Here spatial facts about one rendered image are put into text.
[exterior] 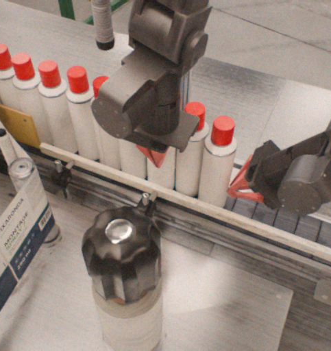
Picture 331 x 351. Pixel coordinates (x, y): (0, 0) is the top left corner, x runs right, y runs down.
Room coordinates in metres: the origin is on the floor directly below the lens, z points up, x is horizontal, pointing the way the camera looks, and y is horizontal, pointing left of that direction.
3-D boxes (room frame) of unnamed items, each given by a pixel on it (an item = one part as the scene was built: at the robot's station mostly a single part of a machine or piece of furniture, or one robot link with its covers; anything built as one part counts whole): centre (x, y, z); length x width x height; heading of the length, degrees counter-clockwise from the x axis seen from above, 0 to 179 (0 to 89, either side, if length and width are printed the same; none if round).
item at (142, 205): (0.43, 0.02, 0.89); 0.03 x 0.03 x 0.12; 65
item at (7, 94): (0.64, 0.28, 0.98); 0.05 x 0.05 x 0.20
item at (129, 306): (0.22, 0.04, 1.03); 0.09 x 0.09 x 0.30
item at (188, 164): (0.49, -0.05, 0.98); 0.05 x 0.05 x 0.20
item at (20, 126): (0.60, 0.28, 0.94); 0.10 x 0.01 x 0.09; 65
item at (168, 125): (0.44, 0.00, 1.12); 0.10 x 0.07 x 0.07; 65
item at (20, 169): (0.39, 0.20, 0.97); 0.05 x 0.05 x 0.19
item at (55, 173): (0.52, 0.18, 0.89); 0.06 x 0.03 x 0.12; 155
